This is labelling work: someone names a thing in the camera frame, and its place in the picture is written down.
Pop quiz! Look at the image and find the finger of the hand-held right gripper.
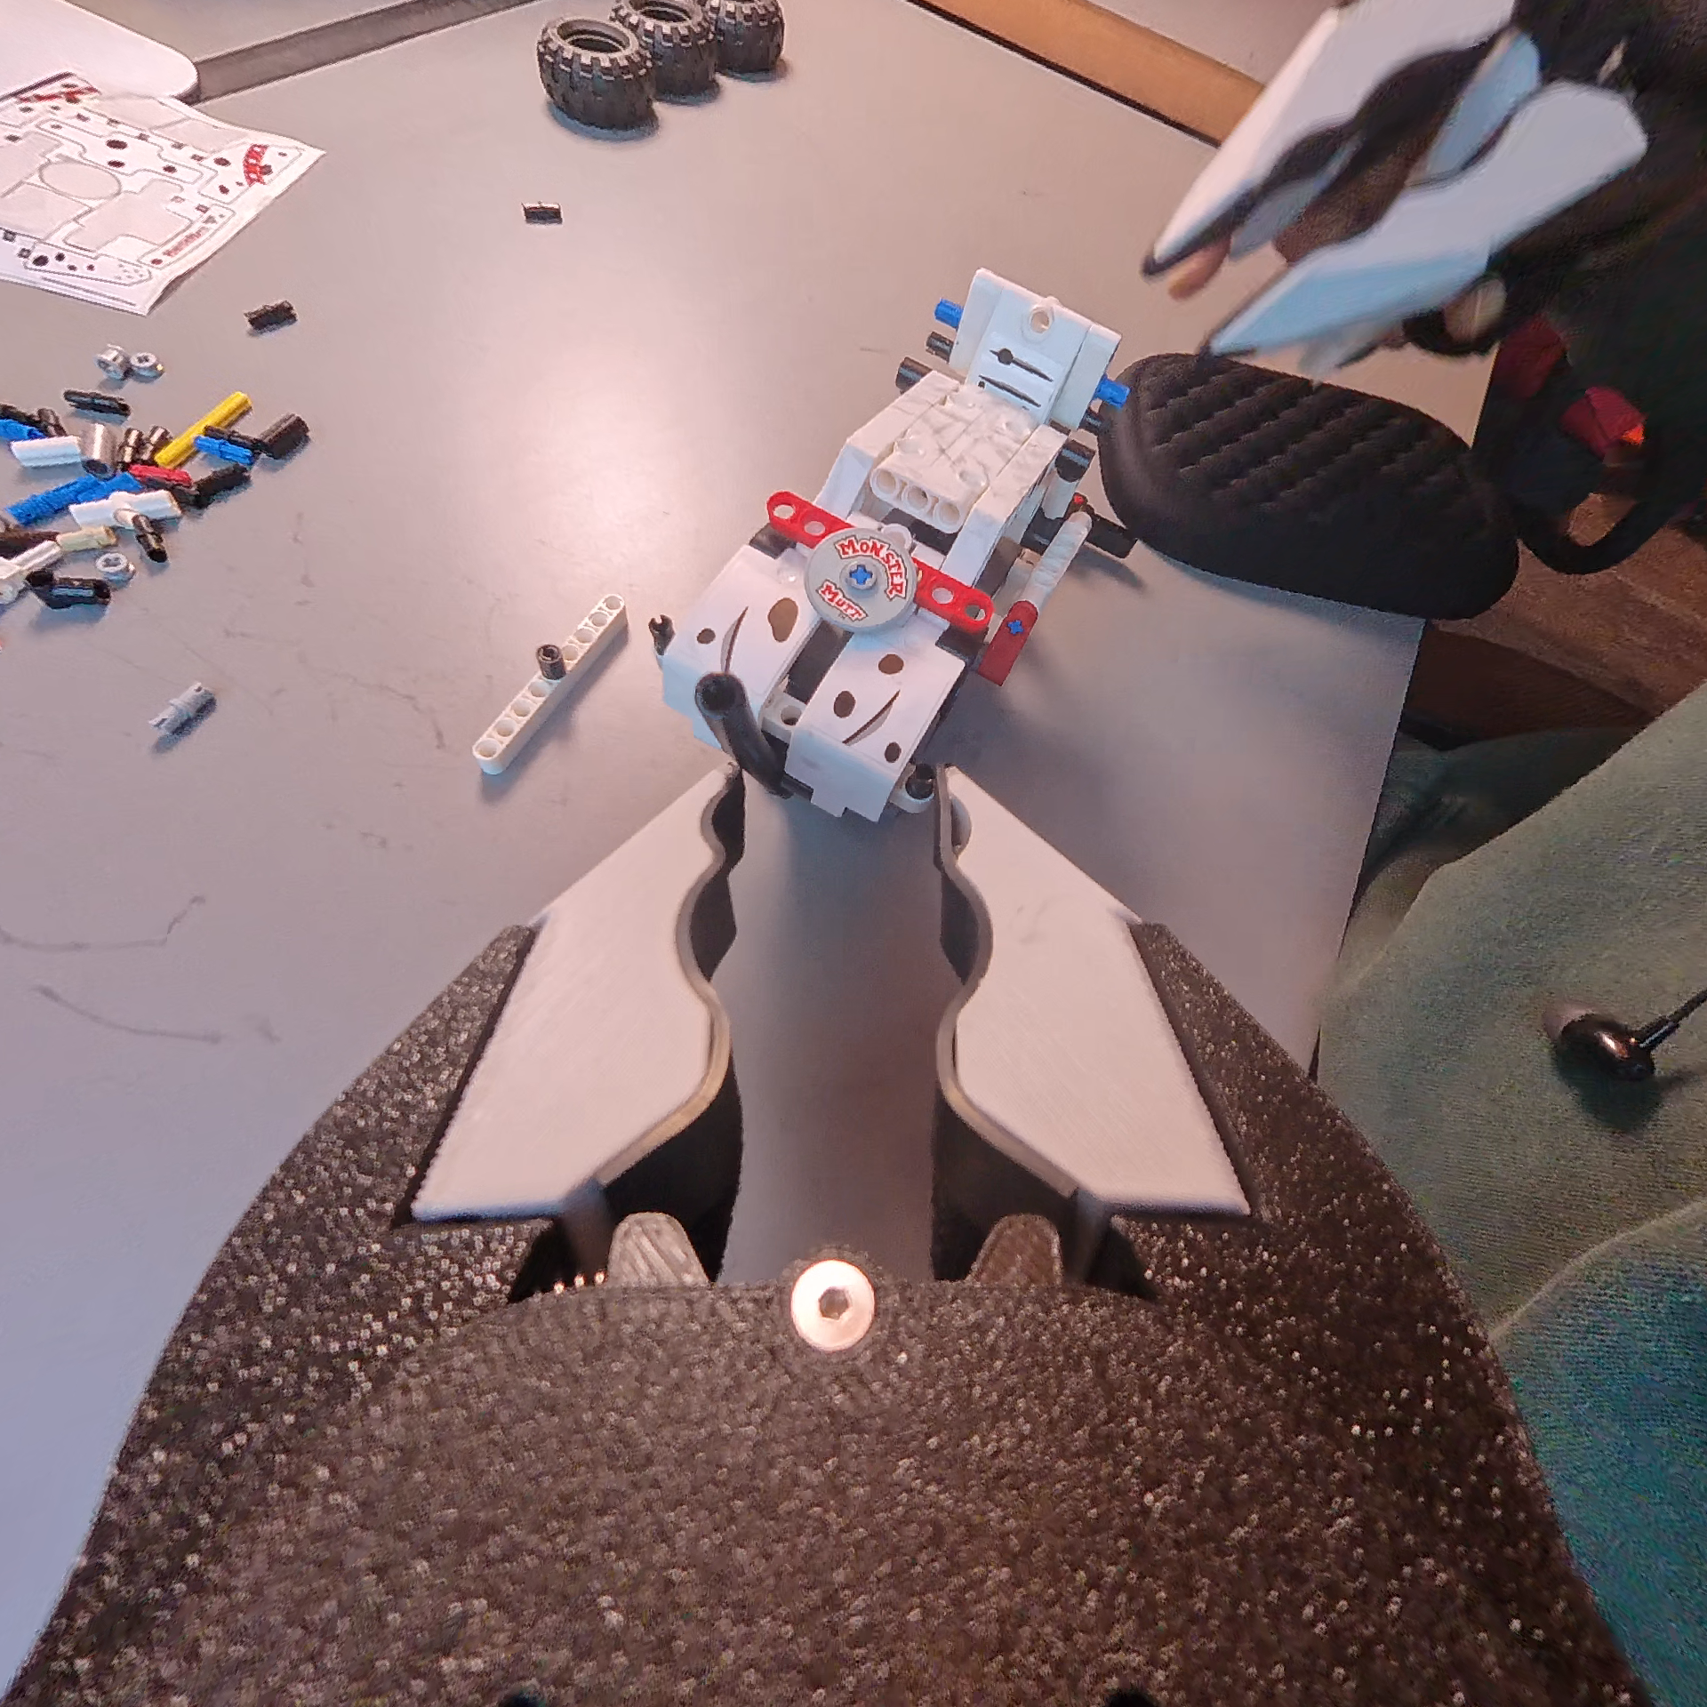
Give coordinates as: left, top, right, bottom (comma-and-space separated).
1208, 93, 1656, 376
1149, 0, 1517, 283

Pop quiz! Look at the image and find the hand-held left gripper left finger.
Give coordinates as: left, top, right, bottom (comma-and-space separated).
407, 774, 745, 1224

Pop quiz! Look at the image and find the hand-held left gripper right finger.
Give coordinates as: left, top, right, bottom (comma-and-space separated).
936, 774, 1250, 1222

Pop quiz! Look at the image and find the white holed beam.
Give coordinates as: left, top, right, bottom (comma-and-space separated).
476, 593, 628, 777

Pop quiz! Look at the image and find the brick-built truck model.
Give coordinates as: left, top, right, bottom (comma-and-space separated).
654, 269, 1149, 829

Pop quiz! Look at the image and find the pile of small brick pieces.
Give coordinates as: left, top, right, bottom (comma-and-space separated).
0, 341, 314, 610

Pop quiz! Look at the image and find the wooden-edged table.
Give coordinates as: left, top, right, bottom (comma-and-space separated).
908, 0, 1335, 149

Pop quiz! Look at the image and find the black clothing toggle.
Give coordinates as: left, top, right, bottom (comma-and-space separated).
1550, 1007, 1643, 1076

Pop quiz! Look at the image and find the person's torso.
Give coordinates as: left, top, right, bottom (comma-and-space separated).
1321, 734, 1707, 1707

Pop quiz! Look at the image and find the sticker sheet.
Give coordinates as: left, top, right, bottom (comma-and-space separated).
0, 75, 327, 313

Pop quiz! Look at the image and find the white book stand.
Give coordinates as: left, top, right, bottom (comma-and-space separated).
0, 0, 202, 105

